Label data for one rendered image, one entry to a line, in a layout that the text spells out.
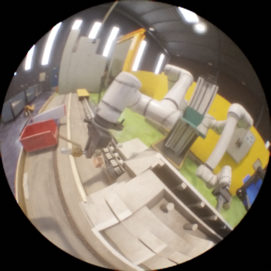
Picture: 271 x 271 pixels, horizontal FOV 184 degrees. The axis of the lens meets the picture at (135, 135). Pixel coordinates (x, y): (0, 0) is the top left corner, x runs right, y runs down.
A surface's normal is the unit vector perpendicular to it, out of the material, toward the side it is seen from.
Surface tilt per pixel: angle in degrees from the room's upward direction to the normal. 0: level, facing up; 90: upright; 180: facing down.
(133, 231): 10
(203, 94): 90
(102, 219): 22
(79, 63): 90
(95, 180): 0
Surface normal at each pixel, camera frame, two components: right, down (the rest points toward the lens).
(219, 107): -0.75, 0.20
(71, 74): 0.60, 0.60
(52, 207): 0.28, -0.77
